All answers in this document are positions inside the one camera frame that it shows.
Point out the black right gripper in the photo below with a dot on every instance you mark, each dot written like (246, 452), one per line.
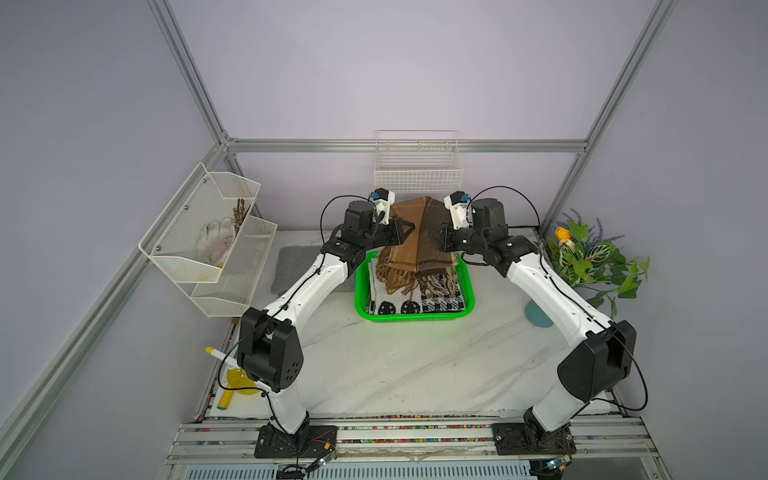
(447, 237)

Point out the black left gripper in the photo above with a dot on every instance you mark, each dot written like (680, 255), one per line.
(394, 226)

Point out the brown plaid scarf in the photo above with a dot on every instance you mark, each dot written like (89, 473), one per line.
(419, 261)

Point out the smiley face scarf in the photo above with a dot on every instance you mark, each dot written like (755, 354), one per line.
(397, 292)

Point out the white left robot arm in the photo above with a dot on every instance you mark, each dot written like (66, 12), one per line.
(269, 348)

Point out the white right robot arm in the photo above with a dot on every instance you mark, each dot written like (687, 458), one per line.
(601, 351)

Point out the green plastic basket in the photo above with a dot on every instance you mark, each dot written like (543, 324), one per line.
(372, 303)

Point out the grey folded scarf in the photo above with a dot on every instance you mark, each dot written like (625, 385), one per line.
(292, 263)

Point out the artificial plant in blue vase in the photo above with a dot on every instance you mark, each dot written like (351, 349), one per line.
(590, 261)

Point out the white glove in shelf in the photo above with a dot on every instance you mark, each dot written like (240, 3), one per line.
(215, 241)

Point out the yellow spray bottle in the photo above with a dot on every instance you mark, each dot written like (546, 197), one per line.
(232, 380)

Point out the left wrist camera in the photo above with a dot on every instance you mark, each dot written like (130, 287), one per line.
(383, 200)

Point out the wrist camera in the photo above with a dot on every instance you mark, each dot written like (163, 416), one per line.
(383, 200)
(457, 204)

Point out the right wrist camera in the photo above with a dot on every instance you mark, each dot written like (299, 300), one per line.
(457, 204)

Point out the small white wire basket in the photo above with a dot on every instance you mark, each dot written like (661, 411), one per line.
(417, 161)

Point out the white wire wall shelf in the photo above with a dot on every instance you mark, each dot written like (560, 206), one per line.
(170, 244)

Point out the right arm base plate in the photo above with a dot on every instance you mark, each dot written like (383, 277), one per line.
(522, 439)

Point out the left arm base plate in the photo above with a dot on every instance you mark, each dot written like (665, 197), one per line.
(309, 442)

